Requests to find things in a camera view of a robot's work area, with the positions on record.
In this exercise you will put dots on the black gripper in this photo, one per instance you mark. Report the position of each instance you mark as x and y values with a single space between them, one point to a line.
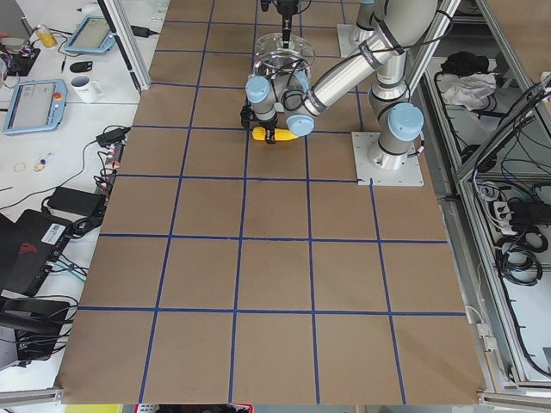
269 126
286 21

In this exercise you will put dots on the yellow corn cob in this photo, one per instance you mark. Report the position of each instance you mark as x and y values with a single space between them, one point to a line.
280 134

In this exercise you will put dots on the glass pot lid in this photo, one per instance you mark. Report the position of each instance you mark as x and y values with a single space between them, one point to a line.
273 52

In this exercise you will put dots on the black power adapter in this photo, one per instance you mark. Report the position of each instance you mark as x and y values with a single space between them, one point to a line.
113 136

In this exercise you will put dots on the black cloth bundle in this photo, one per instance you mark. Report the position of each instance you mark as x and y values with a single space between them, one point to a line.
464 64

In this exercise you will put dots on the white mug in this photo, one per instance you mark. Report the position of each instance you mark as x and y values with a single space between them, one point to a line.
87 89

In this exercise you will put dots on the far blue teach pendant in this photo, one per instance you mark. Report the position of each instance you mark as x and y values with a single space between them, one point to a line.
93 35

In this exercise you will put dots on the blue teach pendant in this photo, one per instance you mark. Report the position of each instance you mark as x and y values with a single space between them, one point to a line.
36 106
93 35

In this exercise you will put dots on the black power brick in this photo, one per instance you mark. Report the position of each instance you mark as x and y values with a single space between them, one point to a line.
76 201

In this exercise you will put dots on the white crumpled cloth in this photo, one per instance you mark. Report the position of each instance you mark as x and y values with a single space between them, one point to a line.
471 92

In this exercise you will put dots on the black computer mouse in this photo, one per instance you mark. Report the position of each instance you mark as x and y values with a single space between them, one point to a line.
81 67

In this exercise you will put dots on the near blue teach pendant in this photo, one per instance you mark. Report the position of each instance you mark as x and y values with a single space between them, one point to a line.
36 106

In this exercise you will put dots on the yellow bottle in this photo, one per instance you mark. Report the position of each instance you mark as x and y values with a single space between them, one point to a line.
45 35

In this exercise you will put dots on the white power strip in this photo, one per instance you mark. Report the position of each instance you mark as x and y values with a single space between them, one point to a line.
503 216

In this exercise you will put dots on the black laptop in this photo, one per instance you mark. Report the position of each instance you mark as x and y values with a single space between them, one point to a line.
28 248

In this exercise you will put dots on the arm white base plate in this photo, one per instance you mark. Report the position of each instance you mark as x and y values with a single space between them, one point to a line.
377 168
349 37

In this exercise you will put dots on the aluminium frame post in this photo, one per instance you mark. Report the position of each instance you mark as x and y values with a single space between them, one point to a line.
116 17

